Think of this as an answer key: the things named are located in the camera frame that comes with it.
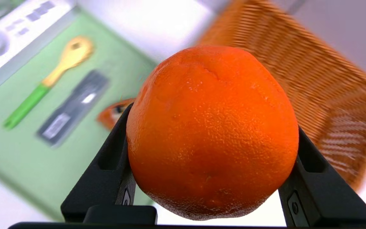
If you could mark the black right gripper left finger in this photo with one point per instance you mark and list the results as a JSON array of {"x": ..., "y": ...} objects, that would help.
[{"x": 100, "y": 184}]

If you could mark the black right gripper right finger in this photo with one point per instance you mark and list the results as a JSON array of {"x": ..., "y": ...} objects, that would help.
[{"x": 322, "y": 197}]

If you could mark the toy cake slice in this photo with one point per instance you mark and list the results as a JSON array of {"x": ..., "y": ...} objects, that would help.
[{"x": 110, "y": 116}]

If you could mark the grey translucent compass case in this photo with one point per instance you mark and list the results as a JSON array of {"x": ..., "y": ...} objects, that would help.
[{"x": 75, "y": 108}]

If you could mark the orange fruit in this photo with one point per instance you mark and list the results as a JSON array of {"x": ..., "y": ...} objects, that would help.
[{"x": 211, "y": 133}]

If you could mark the orange wicker basket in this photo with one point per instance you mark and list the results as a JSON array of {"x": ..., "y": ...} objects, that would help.
[{"x": 329, "y": 79}]

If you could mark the light green plastic tray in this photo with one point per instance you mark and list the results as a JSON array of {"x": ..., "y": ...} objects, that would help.
[{"x": 17, "y": 159}]

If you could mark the white power strip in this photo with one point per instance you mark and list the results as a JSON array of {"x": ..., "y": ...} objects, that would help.
[{"x": 27, "y": 31}]

